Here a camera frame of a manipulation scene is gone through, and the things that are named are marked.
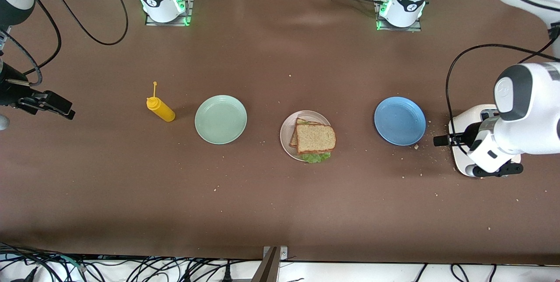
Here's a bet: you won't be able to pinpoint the yellow squeeze sauce bottle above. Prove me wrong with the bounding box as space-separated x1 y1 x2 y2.
146 81 176 122

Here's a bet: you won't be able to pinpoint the brown bread slice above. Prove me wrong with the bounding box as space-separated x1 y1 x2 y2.
296 124 337 155
289 118 322 148

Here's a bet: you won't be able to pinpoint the green lettuce leaf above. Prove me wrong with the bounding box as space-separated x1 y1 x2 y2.
301 152 332 164

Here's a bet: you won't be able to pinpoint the blue plate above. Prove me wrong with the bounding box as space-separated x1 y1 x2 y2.
374 96 427 146

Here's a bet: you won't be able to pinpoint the beige plate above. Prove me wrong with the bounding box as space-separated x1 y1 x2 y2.
280 110 334 162

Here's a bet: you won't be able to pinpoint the pale green plate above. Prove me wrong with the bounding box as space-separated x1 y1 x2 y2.
195 95 248 145

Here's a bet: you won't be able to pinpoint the white toaster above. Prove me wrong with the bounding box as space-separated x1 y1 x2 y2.
448 104 522 178

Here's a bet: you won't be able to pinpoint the grey metal bar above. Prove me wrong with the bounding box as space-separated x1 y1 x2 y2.
252 247 280 282

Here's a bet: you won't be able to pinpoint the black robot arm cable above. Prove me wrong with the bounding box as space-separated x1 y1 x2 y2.
445 0 560 155
0 0 130 86

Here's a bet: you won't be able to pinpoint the silver table edge bracket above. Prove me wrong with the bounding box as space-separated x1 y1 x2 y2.
262 246 289 261

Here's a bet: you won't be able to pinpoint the tangled black floor cables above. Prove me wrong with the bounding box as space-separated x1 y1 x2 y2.
0 243 263 282

